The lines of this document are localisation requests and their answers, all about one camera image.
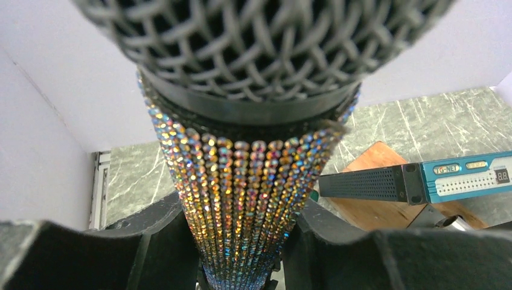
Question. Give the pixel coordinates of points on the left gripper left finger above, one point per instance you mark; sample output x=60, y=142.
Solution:
x=151, y=249

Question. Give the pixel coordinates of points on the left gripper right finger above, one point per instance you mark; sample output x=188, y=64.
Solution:
x=325, y=252

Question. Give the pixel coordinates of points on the silver mesh glitter microphone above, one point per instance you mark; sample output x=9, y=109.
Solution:
x=249, y=99

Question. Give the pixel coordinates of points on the wooden board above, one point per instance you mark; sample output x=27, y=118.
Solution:
x=372, y=215

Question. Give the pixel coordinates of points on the blue network switch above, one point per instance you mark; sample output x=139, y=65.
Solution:
x=430, y=182

